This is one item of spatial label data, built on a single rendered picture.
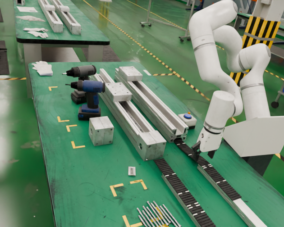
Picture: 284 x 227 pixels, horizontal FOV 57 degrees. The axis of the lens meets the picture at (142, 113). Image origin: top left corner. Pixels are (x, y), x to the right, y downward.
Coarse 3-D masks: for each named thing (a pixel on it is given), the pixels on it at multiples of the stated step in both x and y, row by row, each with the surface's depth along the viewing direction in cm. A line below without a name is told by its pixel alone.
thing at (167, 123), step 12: (132, 84) 168; (144, 84) 171; (132, 96) 167; (144, 96) 156; (156, 96) 158; (144, 108) 154; (156, 108) 145; (168, 108) 147; (156, 120) 142; (168, 120) 136; (180, 120) 137; (168, 132) 132; (180, 132) 135
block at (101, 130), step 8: (96, 120) 124; (104, 120) 125; (96, 128) 118; (104, 128) 119; (112, 128) 121; (96, 136) 120; (104, 136) 121; (112, 136) 124; (96, 144) 122; (104, 144) 124
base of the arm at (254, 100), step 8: (248, 88) 138; (256, 88) 136; (264, 88) 139; (248, 96) 138; (256, 96) 135; (264, 96) 136; (248, 104) 137; (256, 104) 135; (264, 104) 135; (248, 112) 137; (256, 112) 134; (264, 112) 134
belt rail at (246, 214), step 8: (200, 168) 118; (208, 176) 113; (216, 184) 108; (240, 200) 102; (240, 208) 98; (248, 208) 99; (240, 216) 98; (248, 216) 95; (256, 216) 96; (248, 224) 95; (256, 224) 93; (264, 224) 93
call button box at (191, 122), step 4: (180, 116) 146; (192, 116) 148; (184, 120) 143; (188, 120) 144; (192, 120) 144; (196, 120) 145; (188, 124) 144; (192, 124) 146; (188, 128) 146; (192, 128) 148
